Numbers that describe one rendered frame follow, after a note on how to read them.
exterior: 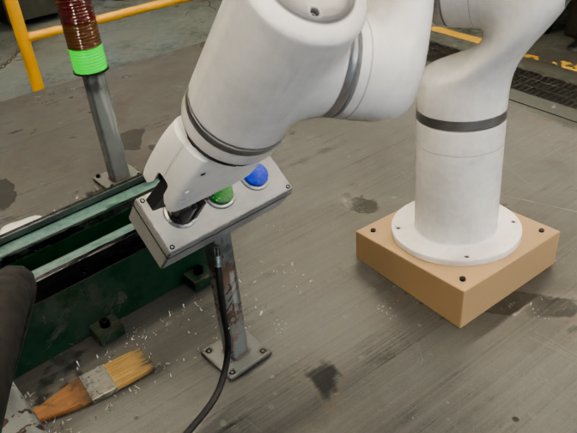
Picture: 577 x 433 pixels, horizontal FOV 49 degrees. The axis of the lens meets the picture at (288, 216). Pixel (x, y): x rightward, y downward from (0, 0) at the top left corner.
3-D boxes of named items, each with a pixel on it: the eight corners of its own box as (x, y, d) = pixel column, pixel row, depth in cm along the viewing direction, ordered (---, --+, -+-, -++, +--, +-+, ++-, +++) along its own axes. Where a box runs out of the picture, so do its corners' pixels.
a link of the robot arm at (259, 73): (296, 64, 52) (185, 48, 48) (373, -58, 40) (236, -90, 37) (308, 155, 48) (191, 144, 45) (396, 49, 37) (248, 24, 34)
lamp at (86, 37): (76, 54, 108) (69, 27, 105) (62, 46, 111) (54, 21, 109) (108, 44, 111) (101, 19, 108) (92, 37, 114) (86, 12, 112)
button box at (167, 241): (160, 271, 68) (170, 254, 63) (126, 216, 69) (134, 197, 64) (280, 206, 77) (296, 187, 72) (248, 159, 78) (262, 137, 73)
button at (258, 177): (248, 195, 71) (253, 188, 70) (233, 173, 71) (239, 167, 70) (269, 185, 73) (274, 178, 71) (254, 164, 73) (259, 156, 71)
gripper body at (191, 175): (258, 60, 53) (221, 128, 62) (154, 99, 48) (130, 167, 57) (306, 131, 52) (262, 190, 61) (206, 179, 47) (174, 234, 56)
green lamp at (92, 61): (83, 78, 110) (76, 54, 108) (69, 70, 114) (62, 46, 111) (113, 69, 113) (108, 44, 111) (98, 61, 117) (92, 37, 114)
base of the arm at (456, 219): (440, 188, 106) (443, 82, 97) (546, 225, 94) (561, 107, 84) (365, 234, 96) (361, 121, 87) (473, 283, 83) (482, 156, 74)
